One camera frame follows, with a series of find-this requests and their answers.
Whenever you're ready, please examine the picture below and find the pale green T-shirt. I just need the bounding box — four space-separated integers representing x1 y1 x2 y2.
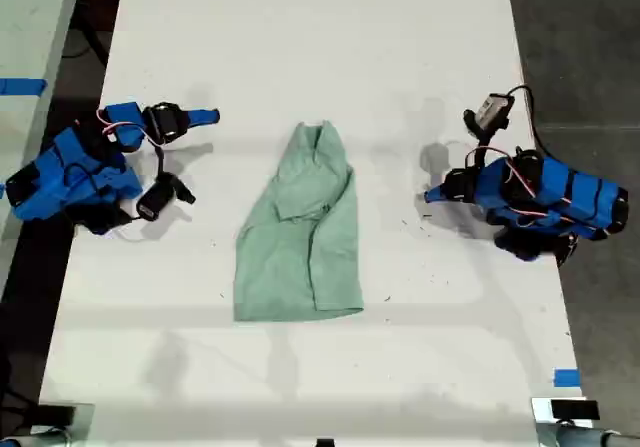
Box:
232 119 366 323

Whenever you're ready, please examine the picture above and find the long blue tape strip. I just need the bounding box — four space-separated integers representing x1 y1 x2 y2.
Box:
0 77 49 97

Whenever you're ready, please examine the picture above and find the narrow white table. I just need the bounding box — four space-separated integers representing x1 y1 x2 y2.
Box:
0 0 85 288

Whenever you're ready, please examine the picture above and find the small black box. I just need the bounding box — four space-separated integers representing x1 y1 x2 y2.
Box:
549 399 600 422
34 404 76 426

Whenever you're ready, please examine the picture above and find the black camera stalk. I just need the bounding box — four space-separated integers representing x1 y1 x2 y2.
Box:
464 129 494 173
153 142 169 183

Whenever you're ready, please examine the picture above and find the red white servo wire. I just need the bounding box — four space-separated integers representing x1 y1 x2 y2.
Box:
503 159 579 228
96 107 151 144

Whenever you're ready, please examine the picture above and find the silver black camera box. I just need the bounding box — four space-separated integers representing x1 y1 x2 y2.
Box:
463 92 515 133

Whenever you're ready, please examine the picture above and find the black camera cable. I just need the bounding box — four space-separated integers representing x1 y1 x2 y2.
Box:
507 83 551 161

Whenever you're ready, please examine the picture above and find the black floor cable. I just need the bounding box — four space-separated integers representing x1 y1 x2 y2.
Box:
63 14 110 68

